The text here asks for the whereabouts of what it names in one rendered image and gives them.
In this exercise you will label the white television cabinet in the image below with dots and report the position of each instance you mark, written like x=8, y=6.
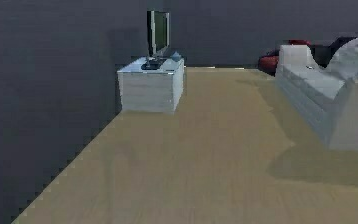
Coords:
x=150, y=88

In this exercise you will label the small blue-grey container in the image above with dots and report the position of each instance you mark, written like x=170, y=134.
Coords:
x=176, y=56

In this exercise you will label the black flat television set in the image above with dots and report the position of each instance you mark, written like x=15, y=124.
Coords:
x=157, y=33

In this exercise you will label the red and black armchair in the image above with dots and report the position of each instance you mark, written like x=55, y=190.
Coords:
x=269, y=62

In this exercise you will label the white sofa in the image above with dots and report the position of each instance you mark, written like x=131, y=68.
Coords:
x=330, y=90

